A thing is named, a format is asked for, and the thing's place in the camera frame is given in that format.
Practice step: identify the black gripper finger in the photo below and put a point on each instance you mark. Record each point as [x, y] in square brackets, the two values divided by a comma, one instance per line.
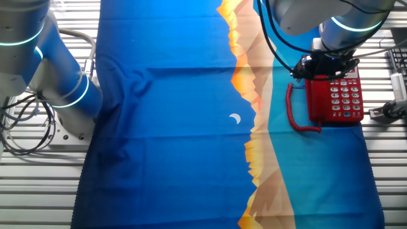
[300, 68]
[351, 65]

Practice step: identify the black keyboard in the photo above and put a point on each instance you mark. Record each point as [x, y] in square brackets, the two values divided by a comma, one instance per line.
[399, 60]

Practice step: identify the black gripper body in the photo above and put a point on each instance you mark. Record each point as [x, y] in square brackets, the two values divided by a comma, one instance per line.
[327, 65]

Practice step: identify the black rectangular object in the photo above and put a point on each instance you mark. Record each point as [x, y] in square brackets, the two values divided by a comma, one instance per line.
[400, 37]

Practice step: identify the red telephone base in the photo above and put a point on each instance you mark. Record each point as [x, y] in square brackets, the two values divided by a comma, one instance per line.
[346, 101]

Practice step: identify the white device at edge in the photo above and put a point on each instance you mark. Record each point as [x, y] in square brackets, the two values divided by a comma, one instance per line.
[389, 111]

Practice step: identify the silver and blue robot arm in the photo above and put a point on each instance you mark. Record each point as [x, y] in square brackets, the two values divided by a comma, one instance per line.
[19, 54]

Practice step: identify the silver camera on stand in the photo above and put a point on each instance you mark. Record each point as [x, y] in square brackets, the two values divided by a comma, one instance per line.
[399, 87]

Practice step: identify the red telephone handset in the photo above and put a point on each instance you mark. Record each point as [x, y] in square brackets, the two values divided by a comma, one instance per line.
[316, 101]

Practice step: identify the blue landscape print cloth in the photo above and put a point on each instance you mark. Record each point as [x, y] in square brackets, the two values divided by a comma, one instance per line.
[175, 143]

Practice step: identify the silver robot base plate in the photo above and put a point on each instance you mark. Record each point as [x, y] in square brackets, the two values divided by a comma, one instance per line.
[73, 135]

